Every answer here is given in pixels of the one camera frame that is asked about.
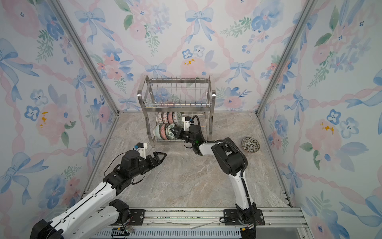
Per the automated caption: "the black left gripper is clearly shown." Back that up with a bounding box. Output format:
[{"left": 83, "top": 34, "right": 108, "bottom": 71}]
[{"left": 130, "top": 151, "right": 166, "bottom": 180}]

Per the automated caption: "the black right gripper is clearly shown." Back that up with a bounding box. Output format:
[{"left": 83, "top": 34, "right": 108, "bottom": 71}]
[{"left": 170, "top": 128, "right": 196, "bottom": 147}]

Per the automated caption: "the green monstera leaf bowl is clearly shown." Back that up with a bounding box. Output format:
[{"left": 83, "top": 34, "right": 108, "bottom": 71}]
[{"left": 166, "top": 123, "right": 176, "bottom": 140}]

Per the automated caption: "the green white patterned bowl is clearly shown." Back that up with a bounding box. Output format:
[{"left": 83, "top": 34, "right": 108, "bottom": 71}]
[{"left": 172, "top": 112, "right": 183, "bottom": 126}]

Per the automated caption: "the black floral pattern bowl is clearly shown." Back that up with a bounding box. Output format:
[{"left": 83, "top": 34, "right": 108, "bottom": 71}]
[{"left": 167, "top": 112, "right": 174, "bottom": 124}]

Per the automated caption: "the red diamond pattern bowl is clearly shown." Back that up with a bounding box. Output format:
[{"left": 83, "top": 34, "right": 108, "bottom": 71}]
[{"left": 161, "top": 112, "right": 169, "bottom": 124}]

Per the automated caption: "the black leaf pattern pink bowl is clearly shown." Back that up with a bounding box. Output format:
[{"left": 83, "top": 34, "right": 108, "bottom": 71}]
[{"left": 241, "top": 137, "right": 260, "bottom": 153}]

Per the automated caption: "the pale green celadon bowl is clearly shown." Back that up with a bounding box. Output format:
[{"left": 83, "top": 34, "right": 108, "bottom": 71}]
[{"left": 153, "top": 123, "right": 162, "bottom": 140}]

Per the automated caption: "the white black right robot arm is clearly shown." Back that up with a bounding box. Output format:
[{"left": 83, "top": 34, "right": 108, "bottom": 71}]
[{"left": 171, "top": 124, "right": 265, "bottom": 239}]

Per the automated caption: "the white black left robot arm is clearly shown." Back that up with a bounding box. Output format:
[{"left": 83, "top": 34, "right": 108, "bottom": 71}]
[{"left": 30, "top": 149, "right": 167, "bottom": 239}]

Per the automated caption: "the stainless steel dish rack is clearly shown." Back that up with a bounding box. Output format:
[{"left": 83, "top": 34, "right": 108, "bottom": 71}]
[{"left": 137, "top": 75, "right": 217, "bottom": 147}]

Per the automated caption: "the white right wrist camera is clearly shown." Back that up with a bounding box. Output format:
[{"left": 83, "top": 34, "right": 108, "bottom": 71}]
[{"left": 182, "top": 116, "right": 193, "bottom": 131}]

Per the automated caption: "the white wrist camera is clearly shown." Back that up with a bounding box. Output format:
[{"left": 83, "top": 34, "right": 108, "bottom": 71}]
[
  {"left": 182, "top": 116, "right": 193, "bottom": 131},
  {"left": 133, "top": 142, "right": 148, "bottom": 159}
]

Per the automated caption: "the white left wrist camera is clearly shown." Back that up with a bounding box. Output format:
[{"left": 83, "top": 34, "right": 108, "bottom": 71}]
[{"left": 133, "top": 142, "right": 148, "bottom": 159}]

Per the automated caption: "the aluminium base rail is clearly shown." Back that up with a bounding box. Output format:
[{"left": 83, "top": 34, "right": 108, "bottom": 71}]
[{"left": 56, "top": 207, "right": 314, "bottom": 239}]

